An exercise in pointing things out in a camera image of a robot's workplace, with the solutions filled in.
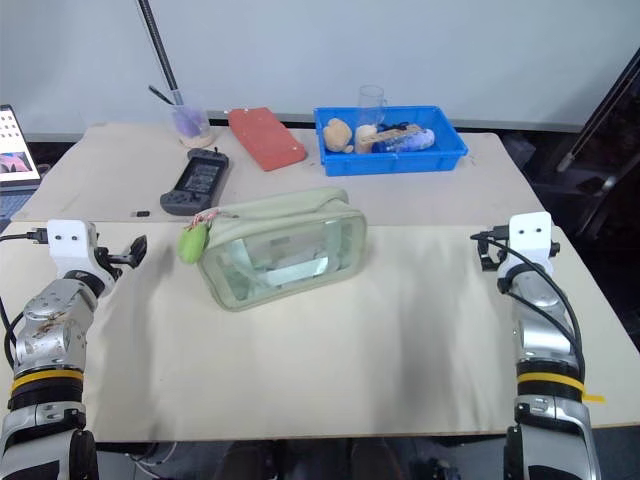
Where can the green zipper pull charm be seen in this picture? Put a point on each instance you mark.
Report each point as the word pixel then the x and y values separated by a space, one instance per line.
pixel 193 245

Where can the open laptop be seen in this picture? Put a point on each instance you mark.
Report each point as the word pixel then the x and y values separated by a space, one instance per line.
pixel 15 155

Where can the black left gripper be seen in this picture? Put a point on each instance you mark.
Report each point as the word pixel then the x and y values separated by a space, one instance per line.
pixel 106 264

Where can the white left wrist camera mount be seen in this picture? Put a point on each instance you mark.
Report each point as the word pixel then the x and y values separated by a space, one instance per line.
pixel 70 245

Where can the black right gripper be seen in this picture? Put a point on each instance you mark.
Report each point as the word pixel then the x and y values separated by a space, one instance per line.
pixel 502 260

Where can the yellow toy in tray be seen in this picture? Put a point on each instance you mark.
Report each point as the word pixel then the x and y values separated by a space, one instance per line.
pixel 338 134

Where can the beige board sheet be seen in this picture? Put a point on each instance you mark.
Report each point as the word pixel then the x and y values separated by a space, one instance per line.
pixel 400 192

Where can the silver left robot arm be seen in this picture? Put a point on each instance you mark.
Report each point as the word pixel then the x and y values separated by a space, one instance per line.
pixel 47 325

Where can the blue plastic bin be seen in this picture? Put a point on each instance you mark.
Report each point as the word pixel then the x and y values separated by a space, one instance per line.
pixel 390 145

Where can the cream plush toy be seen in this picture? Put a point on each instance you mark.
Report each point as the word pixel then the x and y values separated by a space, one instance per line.
pixel 366 138

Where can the black handheld game controller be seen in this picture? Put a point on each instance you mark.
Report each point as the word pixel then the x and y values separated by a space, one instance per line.
pixel 196 181

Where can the blue purple soft toy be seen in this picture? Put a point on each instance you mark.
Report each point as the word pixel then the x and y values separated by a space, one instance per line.
pixel 412 140

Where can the black flexible pole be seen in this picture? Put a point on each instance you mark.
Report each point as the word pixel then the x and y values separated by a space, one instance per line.
pixel 157 45

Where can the clear cup with purple filling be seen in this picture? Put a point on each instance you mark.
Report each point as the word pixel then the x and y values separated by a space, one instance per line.
pixel 190 122

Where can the black tripod stand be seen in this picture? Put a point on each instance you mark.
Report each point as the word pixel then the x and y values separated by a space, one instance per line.
pixel 605 135

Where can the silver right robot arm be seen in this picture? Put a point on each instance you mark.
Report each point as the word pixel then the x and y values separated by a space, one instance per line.
pixel 542 320

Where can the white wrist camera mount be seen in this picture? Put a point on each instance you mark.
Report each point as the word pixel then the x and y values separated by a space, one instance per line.
pixel 531 240
pixel 70 245

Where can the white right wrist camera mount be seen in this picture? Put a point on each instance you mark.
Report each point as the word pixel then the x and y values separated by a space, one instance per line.
pixel 531 240

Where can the cream table cloth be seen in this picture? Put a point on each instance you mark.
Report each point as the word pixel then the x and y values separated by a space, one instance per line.
pixel 320 345

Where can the red rectangular block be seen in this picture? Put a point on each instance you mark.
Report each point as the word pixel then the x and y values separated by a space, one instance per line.
pixel 265 138

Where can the clear glass mug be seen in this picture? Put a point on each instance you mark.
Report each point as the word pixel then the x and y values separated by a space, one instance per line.
pixel 371 105

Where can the small black clip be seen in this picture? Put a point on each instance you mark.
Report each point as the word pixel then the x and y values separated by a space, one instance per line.
pixel 141 214

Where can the green transparent pouch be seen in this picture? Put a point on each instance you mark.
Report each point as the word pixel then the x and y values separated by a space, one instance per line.
pixel 280 250

